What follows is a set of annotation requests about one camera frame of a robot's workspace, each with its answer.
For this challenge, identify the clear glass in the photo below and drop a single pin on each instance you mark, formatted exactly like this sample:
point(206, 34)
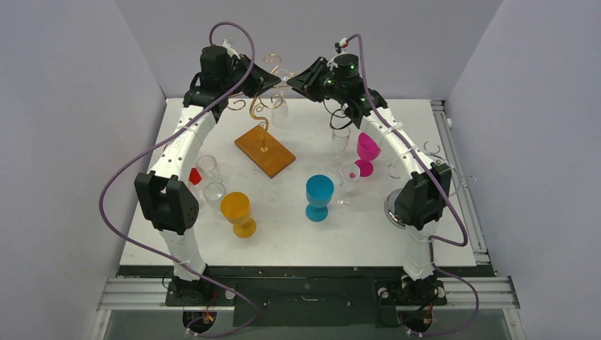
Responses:
point(214, 193)
point(209, 170)
point(279, 113)
point(340, 139)
point(348, 175)

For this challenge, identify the yellow plastic wine glass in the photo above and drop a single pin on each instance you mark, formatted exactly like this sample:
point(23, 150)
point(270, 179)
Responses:
point(236, 209)

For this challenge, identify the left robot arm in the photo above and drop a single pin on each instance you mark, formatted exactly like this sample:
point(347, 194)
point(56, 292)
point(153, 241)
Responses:
point(164, 194)

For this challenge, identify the aluminium rail right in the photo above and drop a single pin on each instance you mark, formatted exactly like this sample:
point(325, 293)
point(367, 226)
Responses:
point(495, 292)

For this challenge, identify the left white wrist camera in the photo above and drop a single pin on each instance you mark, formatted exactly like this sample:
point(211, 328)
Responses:
point(229, 45)

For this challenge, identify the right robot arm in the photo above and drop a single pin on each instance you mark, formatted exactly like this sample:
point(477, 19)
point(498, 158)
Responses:
point(419, 204)

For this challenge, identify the blue plastic wine glass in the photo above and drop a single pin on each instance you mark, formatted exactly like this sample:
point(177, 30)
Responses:
point(319, 190)

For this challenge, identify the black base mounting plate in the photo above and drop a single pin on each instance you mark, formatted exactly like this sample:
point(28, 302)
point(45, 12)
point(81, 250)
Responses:
point(306, 296)

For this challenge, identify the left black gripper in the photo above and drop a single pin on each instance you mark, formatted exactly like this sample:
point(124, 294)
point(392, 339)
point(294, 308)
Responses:
point(260, 81)

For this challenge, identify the pink plastic wine glass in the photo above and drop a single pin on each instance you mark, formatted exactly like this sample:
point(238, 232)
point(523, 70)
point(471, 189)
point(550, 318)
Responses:
point(367, 151)

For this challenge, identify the red plastic wine glass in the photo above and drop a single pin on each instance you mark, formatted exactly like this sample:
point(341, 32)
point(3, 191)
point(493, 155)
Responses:
point(194, 177)

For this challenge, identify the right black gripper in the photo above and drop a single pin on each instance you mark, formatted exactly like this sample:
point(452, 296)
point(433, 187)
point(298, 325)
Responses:
point(312, 78)

